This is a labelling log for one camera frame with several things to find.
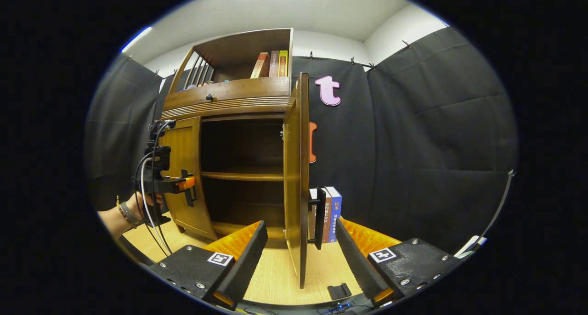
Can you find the maroon book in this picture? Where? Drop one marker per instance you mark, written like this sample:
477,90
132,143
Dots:
274,63

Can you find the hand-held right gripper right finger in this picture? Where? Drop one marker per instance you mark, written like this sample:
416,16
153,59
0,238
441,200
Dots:
356,264

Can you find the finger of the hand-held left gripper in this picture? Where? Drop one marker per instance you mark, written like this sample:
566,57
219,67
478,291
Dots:
186,183

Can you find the wooden double-door shoe cabinet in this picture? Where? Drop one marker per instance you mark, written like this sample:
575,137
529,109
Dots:
234,48

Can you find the wooden cabinet drawer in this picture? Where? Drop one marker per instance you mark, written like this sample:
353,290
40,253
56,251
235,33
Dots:
248,92

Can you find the grey wristband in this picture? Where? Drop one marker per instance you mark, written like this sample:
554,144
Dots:
126,214

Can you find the brown book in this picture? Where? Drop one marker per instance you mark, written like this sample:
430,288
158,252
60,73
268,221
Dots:
326,218

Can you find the beige and red book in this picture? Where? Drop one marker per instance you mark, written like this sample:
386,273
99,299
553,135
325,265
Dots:
261,66

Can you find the black backdrop cloth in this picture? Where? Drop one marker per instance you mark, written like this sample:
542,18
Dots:
436,122

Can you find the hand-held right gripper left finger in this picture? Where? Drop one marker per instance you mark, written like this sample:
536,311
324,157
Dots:
243,269

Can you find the yellow book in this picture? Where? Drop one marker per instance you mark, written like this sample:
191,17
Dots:
283,62

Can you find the wooden shoe cabinet door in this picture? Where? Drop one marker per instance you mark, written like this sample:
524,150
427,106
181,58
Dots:
183,145
294,191

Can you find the blue book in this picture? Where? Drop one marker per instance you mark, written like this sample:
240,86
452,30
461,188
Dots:
336,209

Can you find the white book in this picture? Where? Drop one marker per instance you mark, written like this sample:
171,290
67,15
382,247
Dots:
313,194

